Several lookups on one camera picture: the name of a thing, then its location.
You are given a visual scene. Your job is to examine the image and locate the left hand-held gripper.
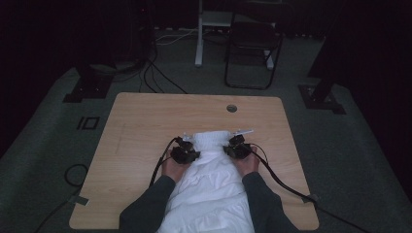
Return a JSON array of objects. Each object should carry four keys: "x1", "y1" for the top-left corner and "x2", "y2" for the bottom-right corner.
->
[{"x1": 170, "y1": 132, "x2": 201, "y2": 165}]

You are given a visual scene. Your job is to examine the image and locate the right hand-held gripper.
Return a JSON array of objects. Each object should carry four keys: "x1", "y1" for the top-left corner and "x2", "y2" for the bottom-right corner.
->
[{"x1": 223, "y1": 128, "x2": 255, "y2": 160}]

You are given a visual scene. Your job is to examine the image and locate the white tiered skirt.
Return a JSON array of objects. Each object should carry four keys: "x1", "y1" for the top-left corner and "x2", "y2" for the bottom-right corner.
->
[{"x1": 156, "y1": 129, "x2": 258, "y2": 233}]

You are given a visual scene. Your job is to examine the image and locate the person's right hand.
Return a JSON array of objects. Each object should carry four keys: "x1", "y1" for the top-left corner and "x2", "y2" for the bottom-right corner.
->
[{"x1": 233, "y1": 146, "x2": 261, "y2": 178}]

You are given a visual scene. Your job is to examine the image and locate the person's left hand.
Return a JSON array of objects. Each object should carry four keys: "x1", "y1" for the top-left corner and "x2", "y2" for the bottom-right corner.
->
[{"x1": 161, "y1": 156, "x2": 192, "y2": 184}]

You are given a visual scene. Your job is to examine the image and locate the grey tape piece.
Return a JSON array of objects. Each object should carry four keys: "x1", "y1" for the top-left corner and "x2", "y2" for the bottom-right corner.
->
[
  {"x1": 302, "y1": 193, "x2": 321, "y2": 205},
  {"x1": 68, "y1": 194, "x2": 89, "y2": 207}
]

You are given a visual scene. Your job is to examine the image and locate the black stand with square base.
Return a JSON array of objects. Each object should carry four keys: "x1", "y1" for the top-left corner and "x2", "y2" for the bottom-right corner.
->
[
  {"x1": 62, "y1": 61, "x2": 115, "y2": 104},
  {"x1": 297, "y1": 69, "x2": 347, "y2": 116}
]

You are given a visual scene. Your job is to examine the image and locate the black folding chair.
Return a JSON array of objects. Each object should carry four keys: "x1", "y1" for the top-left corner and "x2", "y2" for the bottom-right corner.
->
[{"x1": 223, "y1": 12, "x2": 284, "y2": 91}]

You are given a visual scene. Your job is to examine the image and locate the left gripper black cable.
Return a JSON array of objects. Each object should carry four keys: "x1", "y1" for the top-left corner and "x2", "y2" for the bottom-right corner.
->
[{"x1": 149, "y1": 136, "x2": 180, "y2": 188}]

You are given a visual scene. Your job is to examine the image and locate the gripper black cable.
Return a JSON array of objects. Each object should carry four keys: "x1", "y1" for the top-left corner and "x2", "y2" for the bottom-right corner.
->
[
  {"x1": 149, "y1": 136, "x2": 180, "y2": 188},
  {"x1": 250, "y1": 143, "x2": 371, "y2": 233}
]

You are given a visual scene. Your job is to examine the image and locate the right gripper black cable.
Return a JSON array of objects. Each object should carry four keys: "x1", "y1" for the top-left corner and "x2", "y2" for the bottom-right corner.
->
[{"x1": 250, "y1": 143, "x2": 371, "y2": 233}]

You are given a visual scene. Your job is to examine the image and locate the black floor cables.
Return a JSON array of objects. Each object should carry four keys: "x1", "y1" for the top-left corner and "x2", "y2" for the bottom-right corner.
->
[{"x1": 138, "y1": 38, "x2": 189, "y2": 95}]

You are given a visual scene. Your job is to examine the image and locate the white metal table frame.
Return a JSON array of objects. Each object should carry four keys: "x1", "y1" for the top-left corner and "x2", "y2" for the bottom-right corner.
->
[{"x1": 194, "y1": 0, "x2": 276, "y2": 71}]

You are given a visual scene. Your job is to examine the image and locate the white floor cable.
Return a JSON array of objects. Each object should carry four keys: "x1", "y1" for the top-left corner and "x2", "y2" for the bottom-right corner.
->
[{"x1": 154, "y1": 27, "x2": 199, "y2": 47}]

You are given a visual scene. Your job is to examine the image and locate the looped black floor cable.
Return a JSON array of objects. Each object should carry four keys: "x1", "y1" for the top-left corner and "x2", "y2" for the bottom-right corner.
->
[{"x1": 33, "y1": 163, "x2": 89, "y2": 233}]

